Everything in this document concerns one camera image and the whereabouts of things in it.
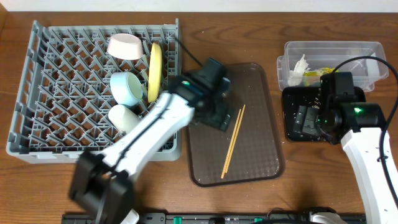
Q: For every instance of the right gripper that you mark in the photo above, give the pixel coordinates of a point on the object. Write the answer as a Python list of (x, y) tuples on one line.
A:
[(306, 121)]

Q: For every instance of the crumpled white tissue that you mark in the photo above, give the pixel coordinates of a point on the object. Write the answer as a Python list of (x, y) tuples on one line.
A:
[(296, 75)]

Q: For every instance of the grey plastic dishwasher rack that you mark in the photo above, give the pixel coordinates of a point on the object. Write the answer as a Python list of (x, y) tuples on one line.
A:
[(64, 94)]

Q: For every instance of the clear plastic waste bin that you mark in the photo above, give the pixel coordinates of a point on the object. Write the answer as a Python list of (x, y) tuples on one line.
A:
[(319, 54)]

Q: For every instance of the pink bowl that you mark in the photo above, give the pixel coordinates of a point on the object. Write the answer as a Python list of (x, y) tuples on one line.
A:
[(125, 46)]

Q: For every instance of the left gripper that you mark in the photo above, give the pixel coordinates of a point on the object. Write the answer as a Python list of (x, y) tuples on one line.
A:
[(216, 119)]

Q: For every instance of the white cup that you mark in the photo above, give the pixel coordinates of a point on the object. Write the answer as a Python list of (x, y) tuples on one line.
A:
[(123, 118)]

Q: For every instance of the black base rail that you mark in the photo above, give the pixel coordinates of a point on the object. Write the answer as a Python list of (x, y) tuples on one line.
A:
[(275, 213)]

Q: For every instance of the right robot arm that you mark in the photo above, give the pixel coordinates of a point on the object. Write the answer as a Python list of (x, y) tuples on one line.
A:
[(373, 165)]

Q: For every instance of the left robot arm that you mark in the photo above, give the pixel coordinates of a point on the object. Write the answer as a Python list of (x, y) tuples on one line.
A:
[(103, 183)]

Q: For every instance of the yellow plate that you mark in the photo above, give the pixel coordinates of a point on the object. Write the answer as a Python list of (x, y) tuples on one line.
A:
[(155, 72)]

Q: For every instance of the wooden chopstick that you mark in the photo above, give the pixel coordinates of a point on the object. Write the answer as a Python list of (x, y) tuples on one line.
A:
[(236, 136), (230, 145)]

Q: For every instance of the yellow green snack wrapper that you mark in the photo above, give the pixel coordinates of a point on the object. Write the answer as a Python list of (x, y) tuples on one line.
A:
[(312, 77)]

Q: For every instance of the black tray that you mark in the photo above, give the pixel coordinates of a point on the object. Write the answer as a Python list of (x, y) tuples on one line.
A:
[(298, 93)]

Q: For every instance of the brown serving tray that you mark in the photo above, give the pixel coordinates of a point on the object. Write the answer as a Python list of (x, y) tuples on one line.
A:
[(257, 154)]

